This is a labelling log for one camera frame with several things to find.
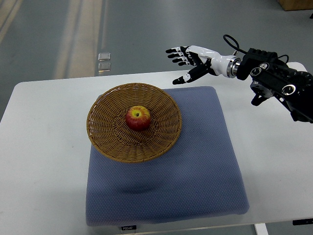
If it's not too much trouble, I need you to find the black table label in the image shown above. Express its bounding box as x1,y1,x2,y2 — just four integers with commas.
121,225,137,231

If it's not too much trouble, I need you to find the black table edge bracket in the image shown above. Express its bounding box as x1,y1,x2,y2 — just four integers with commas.
292,218,313,226

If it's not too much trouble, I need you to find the brown wicker basket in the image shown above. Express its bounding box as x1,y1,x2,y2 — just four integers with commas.
87,83,182,163

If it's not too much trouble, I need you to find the red yellow apple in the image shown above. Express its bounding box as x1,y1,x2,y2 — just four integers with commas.
125,106,151,132

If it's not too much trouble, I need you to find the blue grey cushion mat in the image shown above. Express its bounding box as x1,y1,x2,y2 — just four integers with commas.
86,86,249,226

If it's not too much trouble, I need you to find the upper metal floor plate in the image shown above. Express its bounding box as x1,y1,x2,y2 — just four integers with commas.
98,52,111,61

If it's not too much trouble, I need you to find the metal floor plate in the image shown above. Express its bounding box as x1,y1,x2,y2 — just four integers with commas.
98,52,111,61
98,61,111,72

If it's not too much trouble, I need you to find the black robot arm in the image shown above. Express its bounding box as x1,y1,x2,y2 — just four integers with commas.
223,34,313,123

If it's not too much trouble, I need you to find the lower metal floor plate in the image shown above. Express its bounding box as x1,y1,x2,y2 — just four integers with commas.
98,61,111,72

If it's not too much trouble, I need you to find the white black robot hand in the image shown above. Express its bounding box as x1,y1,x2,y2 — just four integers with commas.
166,46,241,85

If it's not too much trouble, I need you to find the white table leg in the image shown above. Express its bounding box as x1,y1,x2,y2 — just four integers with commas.
254,223,268,235

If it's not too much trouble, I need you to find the wooden box corner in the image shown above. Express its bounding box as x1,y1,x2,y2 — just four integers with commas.
278,0,313,11

